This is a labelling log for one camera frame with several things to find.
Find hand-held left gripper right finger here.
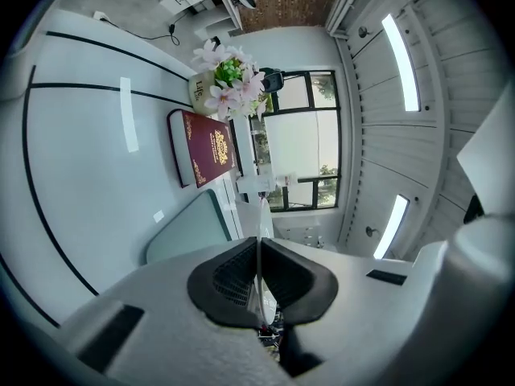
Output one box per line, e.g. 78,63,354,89
260,237,438,386

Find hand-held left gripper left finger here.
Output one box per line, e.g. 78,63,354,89
60,237,291,386

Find white plate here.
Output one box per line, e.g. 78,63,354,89
247,199,279,329

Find long ceiling light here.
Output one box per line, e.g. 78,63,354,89
381,13,422,113
373,194,410,260

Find green glass tray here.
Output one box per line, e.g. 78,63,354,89
139,188,233,267

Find white chair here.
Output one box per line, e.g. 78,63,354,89
234,175,278,240

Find black framed window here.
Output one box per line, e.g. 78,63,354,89
229,69,342,213

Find white table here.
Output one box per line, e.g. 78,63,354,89
0,8,258,329

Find dark red book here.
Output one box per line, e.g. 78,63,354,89
167,109,239,189

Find white tape strip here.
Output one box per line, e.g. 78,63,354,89
119,76,140,154

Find pink flowers in pot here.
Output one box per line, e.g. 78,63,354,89
187,40,270,121

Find white desk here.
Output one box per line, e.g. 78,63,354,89
192,0,247,43

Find black cable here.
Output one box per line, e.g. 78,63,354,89
105,14,181,47

